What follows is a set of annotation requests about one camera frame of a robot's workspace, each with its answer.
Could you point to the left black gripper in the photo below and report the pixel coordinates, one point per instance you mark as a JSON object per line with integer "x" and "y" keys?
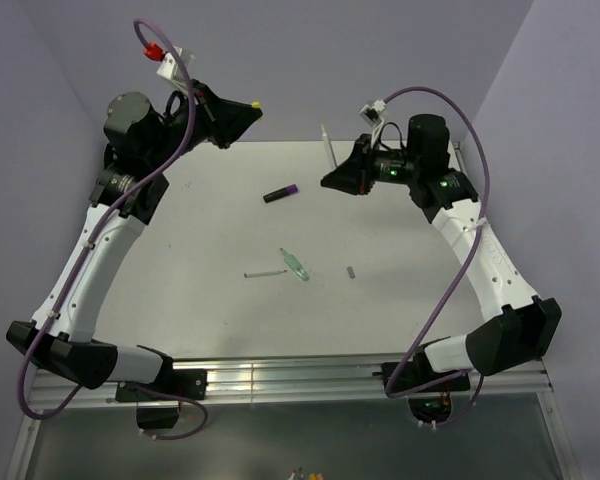
{"x": 223, "y": 120}

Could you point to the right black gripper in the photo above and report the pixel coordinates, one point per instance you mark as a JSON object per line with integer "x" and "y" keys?
{"x": 355, "y": 174}

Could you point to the white yellow-tip pen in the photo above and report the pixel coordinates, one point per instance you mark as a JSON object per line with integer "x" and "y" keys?
{"x": 328, "y": 147}

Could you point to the black purple marker pen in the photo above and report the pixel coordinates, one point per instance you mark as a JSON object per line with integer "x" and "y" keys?
{"x": 275, "y": 195}

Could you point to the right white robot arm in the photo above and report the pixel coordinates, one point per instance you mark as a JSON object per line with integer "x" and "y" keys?
{"x": 519, "y": 324}

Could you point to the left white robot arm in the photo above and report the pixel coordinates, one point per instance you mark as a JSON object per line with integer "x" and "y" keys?
{"x": 60, "y": 336}

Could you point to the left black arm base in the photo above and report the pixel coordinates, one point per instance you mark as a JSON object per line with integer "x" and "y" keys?
{"x": 159, "y": 406}

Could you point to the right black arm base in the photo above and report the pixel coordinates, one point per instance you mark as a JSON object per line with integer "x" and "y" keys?
{"x": 437, "y": 407}

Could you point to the green translucent marker pen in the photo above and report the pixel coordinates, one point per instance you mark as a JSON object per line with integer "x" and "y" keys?
{"x": 294, "y": 265}

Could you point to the white grey-tip pen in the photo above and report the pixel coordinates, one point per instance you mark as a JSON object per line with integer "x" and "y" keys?
{"x": 251, "y": 275}

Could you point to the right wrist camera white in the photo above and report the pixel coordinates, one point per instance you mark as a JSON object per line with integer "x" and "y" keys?
{"x": 373, "y": 114}

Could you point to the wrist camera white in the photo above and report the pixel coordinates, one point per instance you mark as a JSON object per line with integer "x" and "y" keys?
{"x": 373, "y": 114}
{"x": 170, "y": 72}

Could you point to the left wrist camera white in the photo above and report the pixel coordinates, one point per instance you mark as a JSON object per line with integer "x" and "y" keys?
{"x": 170, "y": 72}

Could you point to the aluminium rail frame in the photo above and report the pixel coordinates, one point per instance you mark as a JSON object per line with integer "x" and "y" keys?
{"x": 293, "y": 366}

